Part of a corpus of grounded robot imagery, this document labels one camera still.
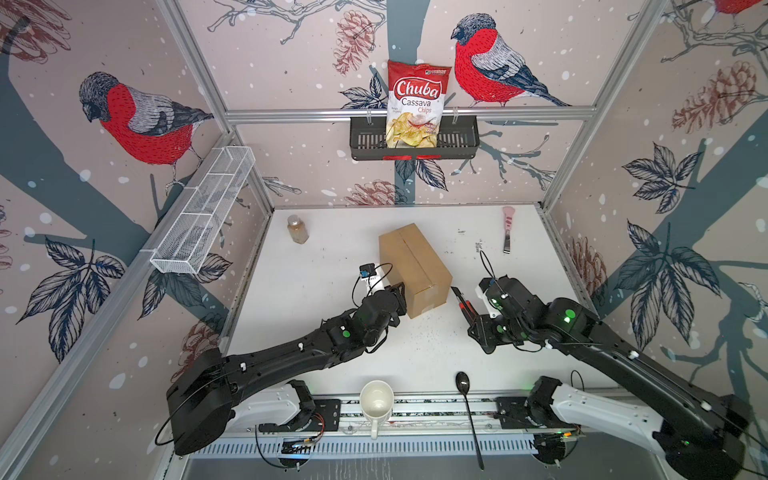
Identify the cream ceramic mug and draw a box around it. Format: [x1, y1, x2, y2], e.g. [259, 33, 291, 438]
[359, 380, 395, 440]

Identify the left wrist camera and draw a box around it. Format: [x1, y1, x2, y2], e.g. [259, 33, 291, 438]
[359, 263, 382, 295]

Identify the aluminium front rail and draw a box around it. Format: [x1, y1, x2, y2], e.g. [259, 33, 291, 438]
[173, 389, 667, 439]

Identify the brown spice jar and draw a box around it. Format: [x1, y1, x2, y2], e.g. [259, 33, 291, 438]
[287, 214, 309, 244]

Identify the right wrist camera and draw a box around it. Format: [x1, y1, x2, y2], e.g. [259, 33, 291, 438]
[477, 277, 508, 311]

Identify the black long spoon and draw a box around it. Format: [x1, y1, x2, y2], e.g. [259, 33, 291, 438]
[455, 371, 485, 471]

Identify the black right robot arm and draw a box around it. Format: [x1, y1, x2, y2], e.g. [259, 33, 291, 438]
[458, 276, 751, 479]

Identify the brown cardboard express box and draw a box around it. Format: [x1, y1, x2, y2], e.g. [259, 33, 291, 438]
[379, 224, 453, 319]

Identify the black wire wall basket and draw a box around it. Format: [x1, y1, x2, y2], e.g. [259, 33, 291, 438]
[350, 114, 480, 161]

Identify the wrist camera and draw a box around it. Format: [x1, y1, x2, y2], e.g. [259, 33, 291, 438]
[477, 277, 508, 311]
[359, 263, 382, 295]

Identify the white wire mesh shelf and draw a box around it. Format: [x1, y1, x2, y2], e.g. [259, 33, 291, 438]
[150, 146, 255, 274]

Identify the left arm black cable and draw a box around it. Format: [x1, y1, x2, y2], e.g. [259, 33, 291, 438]
[253, 422, 325, 471]

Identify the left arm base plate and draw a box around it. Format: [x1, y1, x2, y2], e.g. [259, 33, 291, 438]
[257, 398, 341, 434]

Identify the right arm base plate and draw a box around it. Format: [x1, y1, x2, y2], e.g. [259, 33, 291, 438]
[494, 396, 578, 431]

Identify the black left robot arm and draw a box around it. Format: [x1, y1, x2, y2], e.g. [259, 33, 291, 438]
[166, 283, 407, 456]

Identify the Chuba cassava chips bag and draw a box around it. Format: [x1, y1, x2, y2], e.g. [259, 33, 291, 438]
[385, 61, 451, 148]

